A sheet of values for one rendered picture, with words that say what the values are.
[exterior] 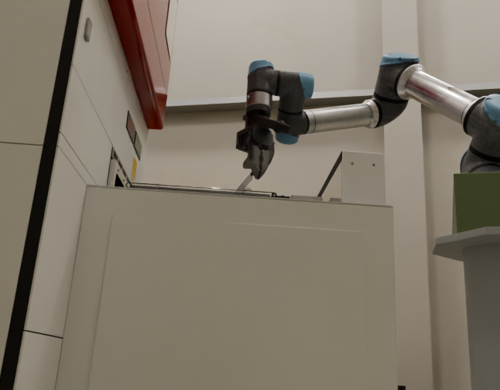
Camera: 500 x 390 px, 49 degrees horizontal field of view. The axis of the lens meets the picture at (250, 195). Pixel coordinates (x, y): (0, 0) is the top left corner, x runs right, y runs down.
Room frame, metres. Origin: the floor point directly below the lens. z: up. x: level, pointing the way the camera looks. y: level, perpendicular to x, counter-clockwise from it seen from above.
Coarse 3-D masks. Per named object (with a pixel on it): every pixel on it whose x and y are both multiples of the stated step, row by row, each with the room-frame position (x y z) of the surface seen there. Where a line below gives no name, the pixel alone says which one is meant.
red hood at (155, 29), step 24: (120, 0) 1.00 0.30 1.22; (144, 0) 1.12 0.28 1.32; (168, 0) 1.45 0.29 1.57; (120, 24) 1.08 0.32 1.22; (144, 24) 1.16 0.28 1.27; (168, 24) 1.49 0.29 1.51; (144, 48) 1.19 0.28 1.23; (168, 48) 1.56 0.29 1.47; (144, 72) 1.29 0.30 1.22; (168, 72) 1.62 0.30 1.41; (144, 96) 1.43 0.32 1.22
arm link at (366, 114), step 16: (288, 112) 1.47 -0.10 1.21; (304, 112) 1.52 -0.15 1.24; (320, 112) 1.53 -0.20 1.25; (336, 112) 1.55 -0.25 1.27; (352, 112) 1.57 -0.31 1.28; (368, 112) 1.60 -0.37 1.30; (384, 112) 1.61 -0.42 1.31; (400, 112) 1.63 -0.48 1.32; (304, 128) 1.52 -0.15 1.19; (320, 128) 1.55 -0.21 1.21; (336, 128) 1.59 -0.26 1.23; (288, 144) 1.55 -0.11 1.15
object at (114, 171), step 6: (114, 162) 1.22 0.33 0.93; (114, 168) 1.22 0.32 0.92; (120, 168) 1.28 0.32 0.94; (108, 174) 1.22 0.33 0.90; (114, 174) 1.22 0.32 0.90; (120, 174) 1.29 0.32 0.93; (108, 180) 1.22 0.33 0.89; (114, 180) 1.23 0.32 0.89; (120, 180) 1.31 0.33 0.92; (126, 180) 1.37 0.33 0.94; (120, 186) 1.36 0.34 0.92
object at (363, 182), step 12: (348, 156) 1.13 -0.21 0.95; (360, 156) 1.13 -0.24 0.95; (372, 156) 1.13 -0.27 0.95; (348, 168) 1.13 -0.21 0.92; (360, 168) 1.13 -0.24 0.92; (372, 168) 1.13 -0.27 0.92; (348, 180) 1.13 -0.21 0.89; (360, 180) 1.13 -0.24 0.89; (372, 180) 1.13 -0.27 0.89; (384, 180) 1.13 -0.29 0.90; (348, 192) 1.13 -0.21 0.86; (360, 192) 1.13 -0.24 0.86; (372, 192) 1.13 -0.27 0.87; (384, 192) 1.13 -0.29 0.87; (384, 204) 1.13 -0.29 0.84
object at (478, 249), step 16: (448, 240) 1.28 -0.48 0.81; (464, 240) 1.24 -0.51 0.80; (480, 240) 1.23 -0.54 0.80; (496, 240) 1.23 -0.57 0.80; (448, 256) 1.42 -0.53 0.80; (464, 256) 1.33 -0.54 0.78; (480, 256) 1.28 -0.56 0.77; (496, 256) 1.26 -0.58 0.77; (464, 272) 1.34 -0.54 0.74; (480, 272) 1.28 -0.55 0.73; (496, 272) 1.26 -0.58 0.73; (480, 288) 1.28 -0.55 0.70; (496, 288) 1.26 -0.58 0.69; (480, 304) 1.29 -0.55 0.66; (496, 304) 1.26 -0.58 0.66; (480, 320) 1.29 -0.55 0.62; (496, 320) 1.26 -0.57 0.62; (480, 336) 1.29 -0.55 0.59; (496, 336) 1.26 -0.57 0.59; (480, 352) 1.30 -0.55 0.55; (496, 352) 1.26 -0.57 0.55; (480, 368) 1.30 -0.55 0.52; (496, 368) 1.27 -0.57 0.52; (480, 384) 1.30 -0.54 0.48; (496, 384) 1.27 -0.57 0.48
